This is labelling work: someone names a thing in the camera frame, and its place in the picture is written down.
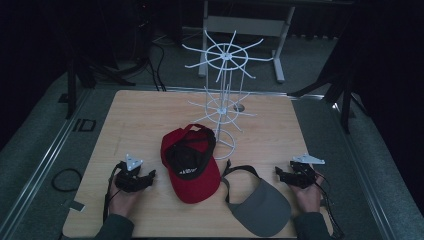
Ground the right hand-held gripper cable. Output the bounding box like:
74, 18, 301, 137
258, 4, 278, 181
314, 171, 346, 239

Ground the person's left hand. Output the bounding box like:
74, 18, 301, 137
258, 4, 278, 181
108, 176, 145, 219

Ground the gray tape piece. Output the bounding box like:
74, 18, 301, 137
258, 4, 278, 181
69, 200, 86, 213

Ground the gray sun visor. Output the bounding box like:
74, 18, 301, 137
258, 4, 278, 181
220, 159, 293, 238

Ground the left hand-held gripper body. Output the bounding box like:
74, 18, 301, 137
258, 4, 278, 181
114, 153, 150, 194

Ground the hand-held gripper cable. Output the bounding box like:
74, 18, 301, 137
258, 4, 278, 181
102, 162, 124, 224
314, 171, 346, 239

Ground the white wire hat rack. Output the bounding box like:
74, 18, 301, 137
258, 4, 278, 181
181, 29, 274, 161

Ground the red baseball cap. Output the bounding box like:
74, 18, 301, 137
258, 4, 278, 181
160, 123, 223, 205

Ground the white desk frame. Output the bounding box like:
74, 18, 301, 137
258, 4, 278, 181
198, 0, 296, 84

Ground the person's right hand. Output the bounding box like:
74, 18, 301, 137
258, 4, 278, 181
287, 174, 325, 214

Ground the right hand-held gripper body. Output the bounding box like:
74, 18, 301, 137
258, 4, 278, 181
288, 152, 326, 190

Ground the left hand-held gripper cable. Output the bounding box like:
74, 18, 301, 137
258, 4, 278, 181
102, 162, 124, 224

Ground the black stand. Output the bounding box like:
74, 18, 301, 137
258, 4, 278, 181
64, 54, 136, 120

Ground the black cable loop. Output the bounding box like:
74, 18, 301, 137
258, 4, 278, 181
51, 167, 84, 193

